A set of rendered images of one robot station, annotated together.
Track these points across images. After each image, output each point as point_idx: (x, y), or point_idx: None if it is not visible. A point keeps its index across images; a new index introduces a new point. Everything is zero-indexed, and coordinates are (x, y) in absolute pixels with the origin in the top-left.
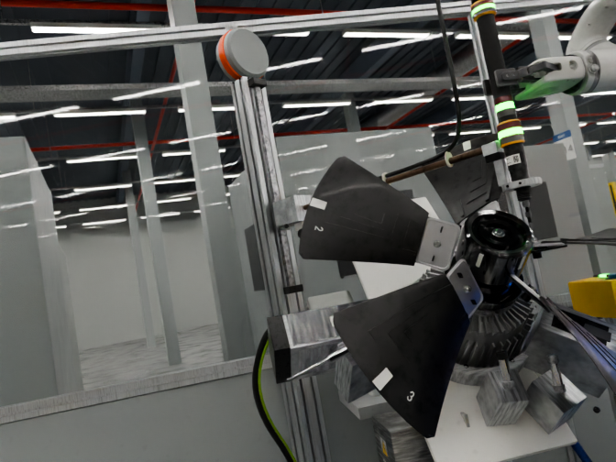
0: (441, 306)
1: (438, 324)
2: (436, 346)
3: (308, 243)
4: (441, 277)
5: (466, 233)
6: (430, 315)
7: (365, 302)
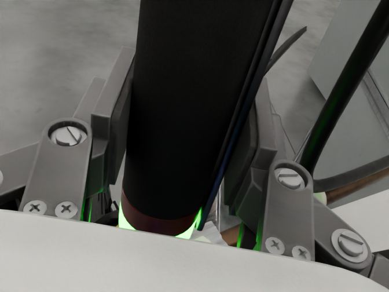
0: (103, 204)
1: (99, 206)
2: (98, 211)
3: None
4: (107, 194)
5: (114, 210)
6: (99, 193)
7: None
